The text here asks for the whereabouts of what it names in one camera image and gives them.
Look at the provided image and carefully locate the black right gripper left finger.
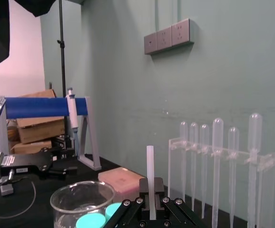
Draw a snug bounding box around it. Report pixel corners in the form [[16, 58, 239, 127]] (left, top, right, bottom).
[[104, 178, 150, 228]]

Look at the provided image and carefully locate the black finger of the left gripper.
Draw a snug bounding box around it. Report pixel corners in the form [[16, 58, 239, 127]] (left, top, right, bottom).
[[51, 135, 79, 160], [47, 165, 79, 178]]

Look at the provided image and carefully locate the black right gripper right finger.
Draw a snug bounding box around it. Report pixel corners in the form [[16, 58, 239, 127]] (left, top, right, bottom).
[[154, 178, 204, 228]]

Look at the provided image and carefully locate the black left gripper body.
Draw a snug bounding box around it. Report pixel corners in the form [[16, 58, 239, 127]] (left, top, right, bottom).
[[0, 149, 55, 178]]

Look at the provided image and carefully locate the white stirring rod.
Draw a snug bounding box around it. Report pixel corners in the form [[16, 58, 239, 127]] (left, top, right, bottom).
[[146, 145, 157, 220]]

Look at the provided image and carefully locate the flat brown cardboard box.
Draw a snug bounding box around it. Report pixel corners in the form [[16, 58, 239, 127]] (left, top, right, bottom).
[[10, 139, 53, 155]]

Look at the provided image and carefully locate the teal round cap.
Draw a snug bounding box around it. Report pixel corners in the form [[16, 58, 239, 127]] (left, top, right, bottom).
[[105, 202, 123, 221], [75, 212, 108, 228]]

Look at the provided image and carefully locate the large brown cardboard box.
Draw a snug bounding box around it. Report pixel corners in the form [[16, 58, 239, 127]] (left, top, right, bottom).
[[15, 88, 66, 144]]

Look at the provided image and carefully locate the small grey plug block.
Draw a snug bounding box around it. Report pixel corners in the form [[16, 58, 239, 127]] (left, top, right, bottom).
[[0, 185, 15, 197]]

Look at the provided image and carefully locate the white blue micropipette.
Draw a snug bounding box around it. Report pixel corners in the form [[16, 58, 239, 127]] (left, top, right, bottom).
[[65, 87, 80, 158]]

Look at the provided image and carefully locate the brown jar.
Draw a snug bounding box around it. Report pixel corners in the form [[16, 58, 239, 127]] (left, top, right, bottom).
[[7, 119, 19, 141]]

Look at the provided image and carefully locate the pink plastic box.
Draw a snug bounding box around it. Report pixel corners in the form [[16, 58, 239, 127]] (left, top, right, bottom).
[[98, 166, 146, 198]]

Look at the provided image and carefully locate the clear glass beaker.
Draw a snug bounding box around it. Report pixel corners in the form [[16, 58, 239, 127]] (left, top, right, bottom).
[[49, 180, 116, 228]]

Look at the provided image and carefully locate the grey stand with blue bar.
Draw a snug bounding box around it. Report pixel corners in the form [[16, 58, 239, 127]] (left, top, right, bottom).
[[0, 95, 102, 171]]

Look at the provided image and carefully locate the long clear plastic dropper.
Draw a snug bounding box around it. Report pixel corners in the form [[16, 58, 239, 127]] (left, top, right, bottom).
[[248, 113, 264, 228], [211, 118, 225, 228]]

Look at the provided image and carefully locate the black light stand pole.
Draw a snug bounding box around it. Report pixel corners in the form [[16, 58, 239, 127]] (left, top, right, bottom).
[[57, 0, 67, 98]]

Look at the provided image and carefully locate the clear acrylic pipette rack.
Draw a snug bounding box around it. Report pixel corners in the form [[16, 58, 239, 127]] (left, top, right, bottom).
[[167, 138, 275, 228]]

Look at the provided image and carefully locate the thin dark cable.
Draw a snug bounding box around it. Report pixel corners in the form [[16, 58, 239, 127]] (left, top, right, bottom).
[[0, 175, 37, 218]]

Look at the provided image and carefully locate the grey wall switch plate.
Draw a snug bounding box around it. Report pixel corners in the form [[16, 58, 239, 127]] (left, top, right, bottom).
[[144, 32, 158, 55]]

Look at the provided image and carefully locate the grey wall socket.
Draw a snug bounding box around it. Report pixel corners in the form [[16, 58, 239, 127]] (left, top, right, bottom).
[[156, 25, 173, 51], [171, 18, 196, 47]]

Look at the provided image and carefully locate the pale wall cable conduit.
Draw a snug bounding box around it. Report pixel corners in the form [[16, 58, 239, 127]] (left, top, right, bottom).
[[154, 0, 160, 32]]

